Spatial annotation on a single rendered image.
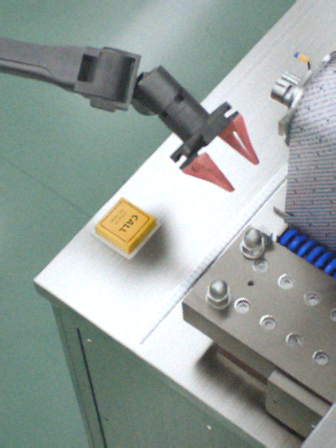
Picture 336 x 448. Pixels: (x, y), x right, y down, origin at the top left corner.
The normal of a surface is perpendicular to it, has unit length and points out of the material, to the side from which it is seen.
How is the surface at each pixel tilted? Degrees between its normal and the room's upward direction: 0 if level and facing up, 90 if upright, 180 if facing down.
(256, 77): 0
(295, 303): 0
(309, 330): 0
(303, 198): 90
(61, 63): 27
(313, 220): 90
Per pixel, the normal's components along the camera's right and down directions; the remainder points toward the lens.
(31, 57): -0.22, -0.10
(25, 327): -0.04, -0.52
